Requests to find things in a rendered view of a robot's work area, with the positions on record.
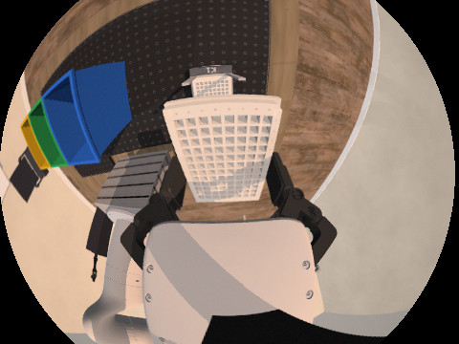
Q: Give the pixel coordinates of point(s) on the blue open-top bin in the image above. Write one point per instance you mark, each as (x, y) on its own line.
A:
(94, 109)

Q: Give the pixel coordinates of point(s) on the yellow bin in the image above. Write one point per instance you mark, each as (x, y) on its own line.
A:
(32, 143)

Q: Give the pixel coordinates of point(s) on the green bin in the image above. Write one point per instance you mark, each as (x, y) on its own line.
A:
(44, 136)

